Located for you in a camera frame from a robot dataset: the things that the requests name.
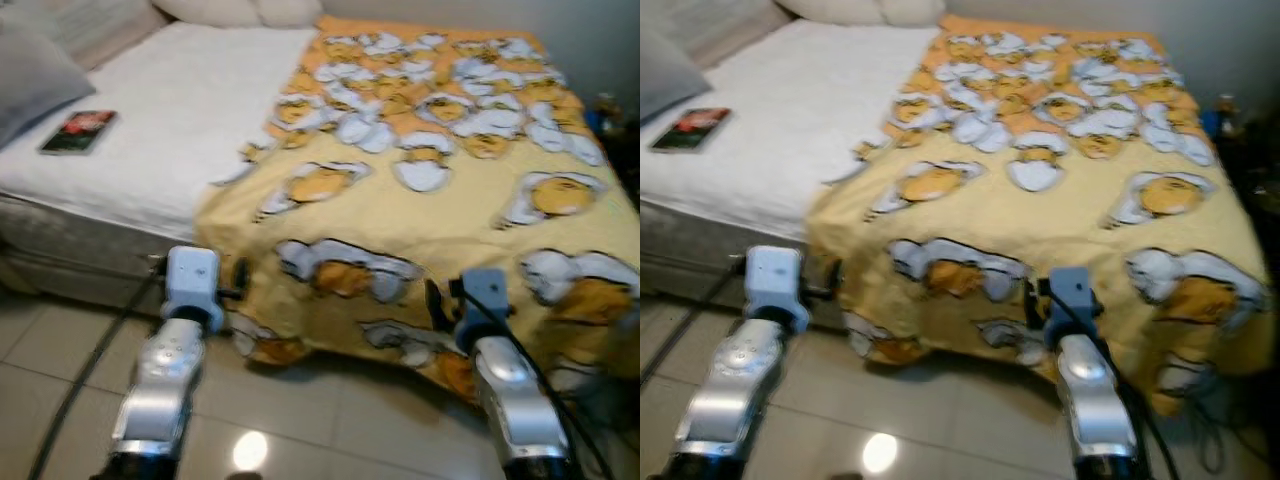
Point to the yellow cartoon print blanket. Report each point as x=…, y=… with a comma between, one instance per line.
x=1050, y=220
x=450, y=220

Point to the dark red cover book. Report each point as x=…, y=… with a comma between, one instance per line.
x=690, y=130
x=78, y=132

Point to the grey pillow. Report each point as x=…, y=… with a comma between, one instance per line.
x=35, y=85
x=665, y=85

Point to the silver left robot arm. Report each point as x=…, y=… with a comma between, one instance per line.
x=160, y=390
x=735, y=390

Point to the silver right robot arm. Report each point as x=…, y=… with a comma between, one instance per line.
x=1090, y=400
x=515, y=400

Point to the grey quilted bed base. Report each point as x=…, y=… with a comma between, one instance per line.
x=700, y=250
x=70, y=250

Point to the white quilted mattress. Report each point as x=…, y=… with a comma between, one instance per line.
x=800, y=140
x=180, y=120

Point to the dark cluttered nightstand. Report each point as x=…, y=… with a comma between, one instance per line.
x=620, y=160
x=1255, y=190

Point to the small blue object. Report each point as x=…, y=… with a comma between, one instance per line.
x=598, y=120
x=1213, y=122

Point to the white grey patterned duvet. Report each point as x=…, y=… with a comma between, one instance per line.
x=100, y=30
x=730, y=30

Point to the cream knotted pillow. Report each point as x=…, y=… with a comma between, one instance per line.
x=230, y=10
x=850, y=10

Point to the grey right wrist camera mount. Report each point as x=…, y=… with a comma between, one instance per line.
x=1072, y=300
x=485, y=300

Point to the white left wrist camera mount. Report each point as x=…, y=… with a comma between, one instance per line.
x=775, y=285
x=192, y=285

